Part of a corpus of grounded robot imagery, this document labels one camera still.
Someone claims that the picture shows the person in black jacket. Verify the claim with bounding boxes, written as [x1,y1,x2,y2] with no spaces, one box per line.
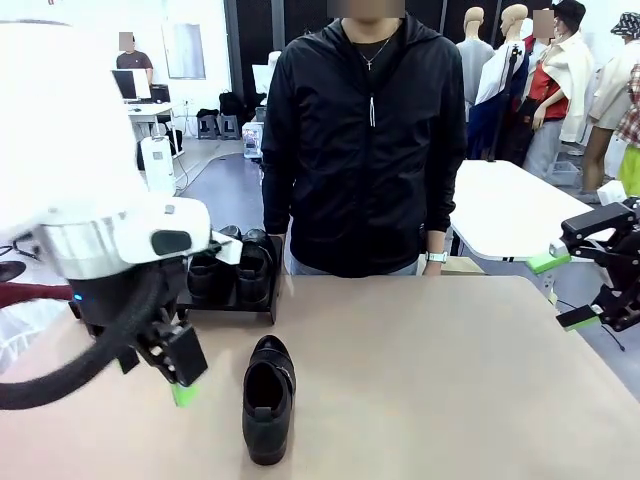
[260,12,469,279]

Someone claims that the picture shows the black leather loafer shoe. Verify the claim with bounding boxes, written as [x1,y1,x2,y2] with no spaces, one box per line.
[188,225,244,305]

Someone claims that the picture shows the plaid garment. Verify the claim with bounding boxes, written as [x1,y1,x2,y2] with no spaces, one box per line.
[614,64,640,146]

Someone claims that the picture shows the dark red cloth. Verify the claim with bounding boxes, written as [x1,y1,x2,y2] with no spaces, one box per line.
[0,282,71,309]

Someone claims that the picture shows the mannequin in grey tank top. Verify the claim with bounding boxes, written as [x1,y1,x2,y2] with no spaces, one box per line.
[454,7,496,124]

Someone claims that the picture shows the white air purifier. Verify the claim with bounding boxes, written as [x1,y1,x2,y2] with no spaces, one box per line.
[137,135,177,194]

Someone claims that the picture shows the person's right forearm black sleeve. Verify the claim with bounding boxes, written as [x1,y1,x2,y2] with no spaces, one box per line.
[261,169,296,236]

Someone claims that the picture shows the background person brown shirt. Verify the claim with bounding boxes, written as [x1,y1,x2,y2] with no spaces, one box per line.
[116,32,155,86]

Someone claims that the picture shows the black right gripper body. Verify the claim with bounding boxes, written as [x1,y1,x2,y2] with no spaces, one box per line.
[597,233,640,333]

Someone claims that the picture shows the white folding table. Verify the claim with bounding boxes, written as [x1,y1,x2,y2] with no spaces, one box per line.
[449,159,616,261]

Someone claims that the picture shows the mannequin in red top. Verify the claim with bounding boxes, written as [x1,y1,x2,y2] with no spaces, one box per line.
[519,9,571,176]

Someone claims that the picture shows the mannequin in cream jacket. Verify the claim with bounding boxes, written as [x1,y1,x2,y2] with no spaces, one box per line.
[542,0,596,146]

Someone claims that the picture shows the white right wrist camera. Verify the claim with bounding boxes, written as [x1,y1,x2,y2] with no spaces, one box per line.
[597,180,626,205]

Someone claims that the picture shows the silver cross necklace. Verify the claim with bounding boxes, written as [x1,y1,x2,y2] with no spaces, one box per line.
[352,29,396,71]

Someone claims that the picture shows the framed wall board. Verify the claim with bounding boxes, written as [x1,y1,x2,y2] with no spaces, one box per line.
[162,22,207,80]

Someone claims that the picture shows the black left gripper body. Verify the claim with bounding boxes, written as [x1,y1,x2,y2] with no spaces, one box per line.
[67,260,190,352]

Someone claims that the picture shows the tan cardboard box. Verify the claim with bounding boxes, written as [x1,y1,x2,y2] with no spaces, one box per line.
[439,254,489,277]

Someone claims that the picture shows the mannequin with bucket hat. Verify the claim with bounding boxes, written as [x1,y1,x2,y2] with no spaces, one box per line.
[582,12,640,194]

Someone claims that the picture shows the grey plastic crate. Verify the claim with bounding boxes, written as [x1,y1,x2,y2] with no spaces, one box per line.
[547,159,581,187]

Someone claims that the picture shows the black backpack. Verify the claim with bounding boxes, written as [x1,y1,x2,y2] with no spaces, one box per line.
[218,91,249,126]

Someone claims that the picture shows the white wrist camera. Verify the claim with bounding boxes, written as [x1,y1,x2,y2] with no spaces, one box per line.
[597,180,626,205]
[207,234,247,266]

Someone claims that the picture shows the thin black cable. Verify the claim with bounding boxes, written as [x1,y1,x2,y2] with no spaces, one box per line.
[554,298,627,351]

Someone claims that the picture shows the black metal shoe stand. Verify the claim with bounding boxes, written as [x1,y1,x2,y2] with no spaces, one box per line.
[175,234,284,325]

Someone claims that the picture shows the neon yellow trousers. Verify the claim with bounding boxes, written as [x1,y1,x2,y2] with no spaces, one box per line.
[617,144,640,199]

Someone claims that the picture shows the white backed monitor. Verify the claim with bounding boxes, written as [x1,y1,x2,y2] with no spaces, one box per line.
[132,68,152,100]

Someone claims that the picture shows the white plastic sheet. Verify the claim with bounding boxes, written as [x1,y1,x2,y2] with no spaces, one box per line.
[0,304,76,374]

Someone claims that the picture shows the person's left forearm black sleeve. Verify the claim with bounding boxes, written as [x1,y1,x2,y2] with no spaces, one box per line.
[422,179,464,254]

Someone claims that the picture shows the black computer monitor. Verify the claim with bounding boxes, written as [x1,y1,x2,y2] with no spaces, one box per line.
[110,69,139,104]

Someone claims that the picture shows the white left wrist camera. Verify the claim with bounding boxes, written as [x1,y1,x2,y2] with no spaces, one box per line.
[207,234,247,266]

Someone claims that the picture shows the mannequin in white navy jacket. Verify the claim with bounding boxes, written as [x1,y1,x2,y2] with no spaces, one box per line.
[467,4,531,161]

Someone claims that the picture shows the black strapped leather shoe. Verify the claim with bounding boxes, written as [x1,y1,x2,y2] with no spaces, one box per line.
[241,334,297,466]
[234,228,276,307]

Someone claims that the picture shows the white office desk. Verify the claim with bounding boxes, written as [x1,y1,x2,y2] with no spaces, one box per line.
[127,102,174,151]

